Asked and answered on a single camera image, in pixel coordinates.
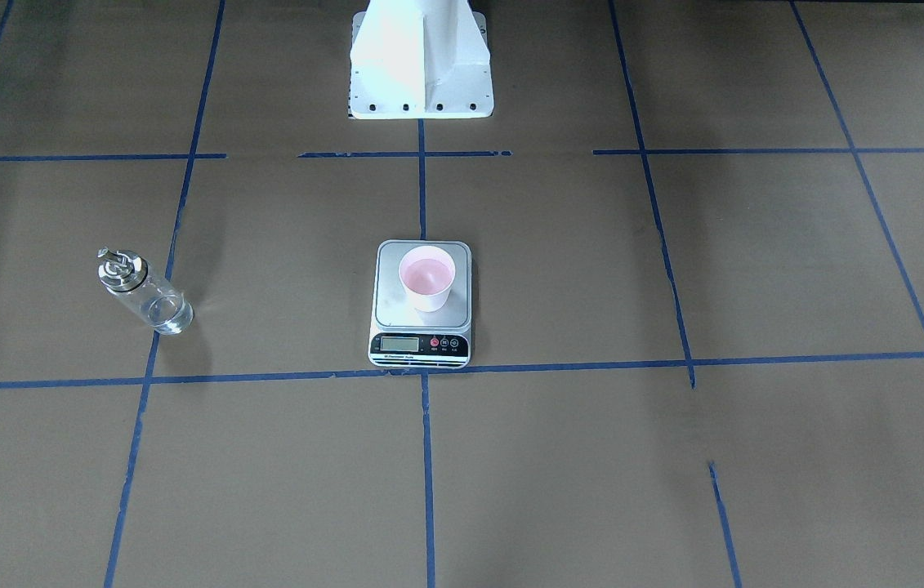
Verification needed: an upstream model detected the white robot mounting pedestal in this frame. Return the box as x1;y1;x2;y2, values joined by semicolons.
347;1;495;120

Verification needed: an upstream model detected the white digital kitchen scale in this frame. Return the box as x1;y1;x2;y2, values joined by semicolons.
368;239;474;369

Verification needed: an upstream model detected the glass sauce bottle metal spout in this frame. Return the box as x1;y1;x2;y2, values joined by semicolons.
96;248;194;336

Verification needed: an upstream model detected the pink plastic cup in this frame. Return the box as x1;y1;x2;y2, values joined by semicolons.
398;245;457;313

